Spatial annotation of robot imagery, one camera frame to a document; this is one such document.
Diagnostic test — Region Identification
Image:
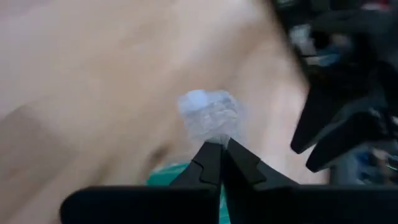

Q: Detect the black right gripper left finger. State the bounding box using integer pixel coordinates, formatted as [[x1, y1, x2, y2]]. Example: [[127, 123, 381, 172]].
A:
[[58, 141, 224, 224]]

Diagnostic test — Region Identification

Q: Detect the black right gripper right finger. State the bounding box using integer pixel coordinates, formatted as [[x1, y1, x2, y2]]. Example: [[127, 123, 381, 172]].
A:
[[223, 138, 398, 224]]

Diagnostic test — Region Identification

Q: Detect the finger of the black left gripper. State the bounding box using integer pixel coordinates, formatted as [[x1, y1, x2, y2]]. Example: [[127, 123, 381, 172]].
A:
[[305, 111, 383, 174], [290, 83, 352, 155]]

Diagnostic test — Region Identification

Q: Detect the green elastic bandage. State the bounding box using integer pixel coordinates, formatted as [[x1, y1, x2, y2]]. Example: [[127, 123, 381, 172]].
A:
[[146, 162, 231, 224]]

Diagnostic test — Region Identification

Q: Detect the clear plastic bag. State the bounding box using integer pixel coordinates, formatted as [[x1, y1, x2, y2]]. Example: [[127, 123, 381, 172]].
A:
[[177, 89, 242, 147]]

